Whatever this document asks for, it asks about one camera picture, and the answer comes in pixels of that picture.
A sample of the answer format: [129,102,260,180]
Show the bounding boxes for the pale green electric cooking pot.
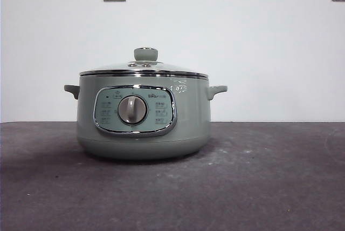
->
[64,76,229,160]

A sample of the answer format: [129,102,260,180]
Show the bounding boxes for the glass lid with green knob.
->
[79,47,210,78]

